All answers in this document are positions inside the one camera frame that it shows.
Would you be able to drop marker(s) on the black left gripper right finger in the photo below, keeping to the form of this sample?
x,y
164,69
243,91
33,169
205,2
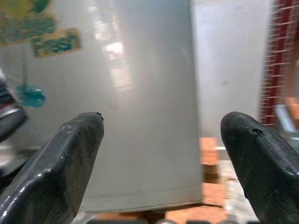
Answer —
x,y
261,168

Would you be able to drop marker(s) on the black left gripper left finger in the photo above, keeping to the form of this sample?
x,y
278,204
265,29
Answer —
x,y
58,168

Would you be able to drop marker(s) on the round blue sticker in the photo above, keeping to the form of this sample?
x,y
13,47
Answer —
x,y
30,95

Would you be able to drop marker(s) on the green yellow fresh sticker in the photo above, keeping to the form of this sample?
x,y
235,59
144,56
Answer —
x,y
56,43

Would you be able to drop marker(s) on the grey metal fridge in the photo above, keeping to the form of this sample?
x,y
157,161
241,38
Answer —
x,y
144,93

